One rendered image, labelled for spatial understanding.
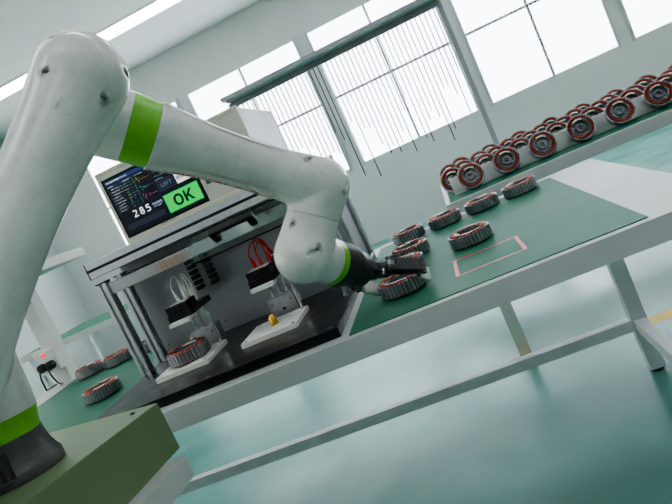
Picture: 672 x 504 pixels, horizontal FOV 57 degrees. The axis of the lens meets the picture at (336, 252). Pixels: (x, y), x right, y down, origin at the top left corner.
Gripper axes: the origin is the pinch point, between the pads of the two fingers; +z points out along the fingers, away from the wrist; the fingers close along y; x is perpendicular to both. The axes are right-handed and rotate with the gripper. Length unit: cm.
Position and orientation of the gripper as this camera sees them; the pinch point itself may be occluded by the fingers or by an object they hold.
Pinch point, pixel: (401, 281)
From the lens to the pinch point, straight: 143.0
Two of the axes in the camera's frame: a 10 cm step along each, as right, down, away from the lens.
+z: 6.0, 1.8, 7.8
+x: -1.3, -9.4, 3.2
